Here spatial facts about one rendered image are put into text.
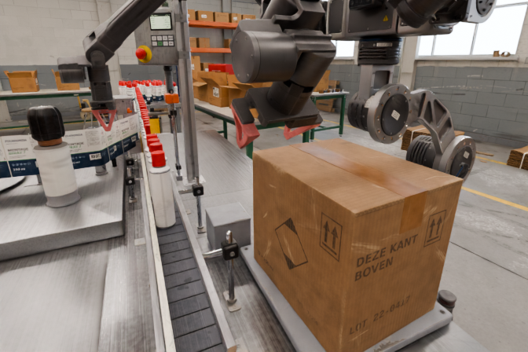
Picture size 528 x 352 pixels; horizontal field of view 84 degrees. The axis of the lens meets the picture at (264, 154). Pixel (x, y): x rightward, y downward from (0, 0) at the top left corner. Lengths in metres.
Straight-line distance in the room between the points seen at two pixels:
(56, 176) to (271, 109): 0.77
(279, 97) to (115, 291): 0.55
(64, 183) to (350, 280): 0.86
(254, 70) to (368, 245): 0.28
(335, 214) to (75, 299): 0.57
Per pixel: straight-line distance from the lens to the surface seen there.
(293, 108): 0.42
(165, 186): 0.78
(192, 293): 0.63
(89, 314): 0.74
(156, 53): 1.17
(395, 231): 0.48
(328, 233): 0.45
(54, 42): 8.60
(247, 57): 0.34
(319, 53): 0.38
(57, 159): 1.04
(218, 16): 8.62
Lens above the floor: 1.30
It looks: 18 degrees down
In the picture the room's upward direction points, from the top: straight up
